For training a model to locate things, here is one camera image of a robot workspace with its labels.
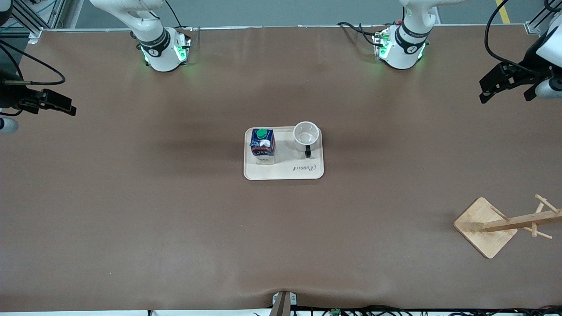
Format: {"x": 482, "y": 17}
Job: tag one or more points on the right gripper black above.
{"x": 9, "y": 94}

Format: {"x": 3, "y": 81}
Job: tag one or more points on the blue milk carton green cap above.
{"x": 262, "y": 147}

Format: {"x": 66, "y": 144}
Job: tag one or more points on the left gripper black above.
{"x": 531, "y": 67}

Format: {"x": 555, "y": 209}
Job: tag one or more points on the camera stand post with bracket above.
{"x": 283, "y": 305}

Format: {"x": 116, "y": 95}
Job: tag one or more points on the yellow floor tape strip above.
{"x": 505, "y": 13}

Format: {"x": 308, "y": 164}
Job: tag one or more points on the wooden cup rack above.
{"x": 483, "y": 228}

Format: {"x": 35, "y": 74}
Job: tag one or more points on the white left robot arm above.
{"x": 404, "y": 48}

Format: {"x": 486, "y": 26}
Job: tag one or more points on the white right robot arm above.
{"x": 158, "y": 48}

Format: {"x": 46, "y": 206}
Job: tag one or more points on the aluminium frame post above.
{"x": 533, "y": 26}
{"x": 34, "y": 34}

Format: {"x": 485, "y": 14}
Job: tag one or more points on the brown table cover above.
{"x": 175, "y": 219}

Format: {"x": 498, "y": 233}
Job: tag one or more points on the cream tray with rabbit print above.
{"x": 290, "y": 169}

